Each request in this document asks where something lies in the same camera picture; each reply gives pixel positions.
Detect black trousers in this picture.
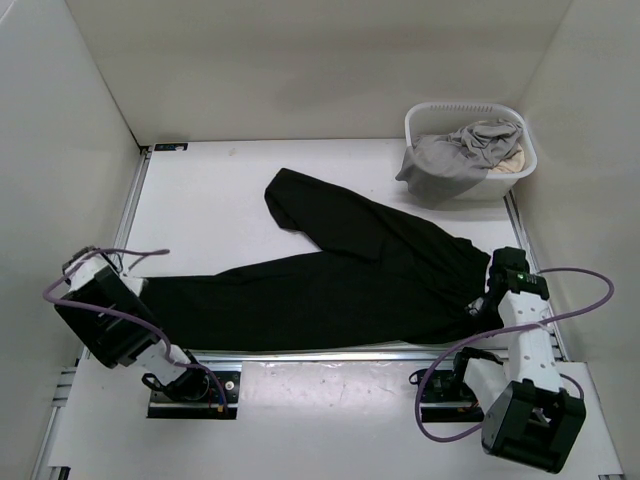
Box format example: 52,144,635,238
140,169,502,352

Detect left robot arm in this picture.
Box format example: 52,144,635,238
43,246,215,402

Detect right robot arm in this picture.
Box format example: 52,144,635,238
449,247,586,474

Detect beige garment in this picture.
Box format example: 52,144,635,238
490,143,526,174

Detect grey garment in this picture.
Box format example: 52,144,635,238
395,119,523,207

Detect black label sticker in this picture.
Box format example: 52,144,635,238
154,143,188,152

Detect white laundry basket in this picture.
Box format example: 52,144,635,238
396,102,537,208

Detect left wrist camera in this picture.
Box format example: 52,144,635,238
120,274,147,297

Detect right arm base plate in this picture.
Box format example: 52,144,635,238
420,370,490,426

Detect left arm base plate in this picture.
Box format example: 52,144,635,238
142,370,241,420

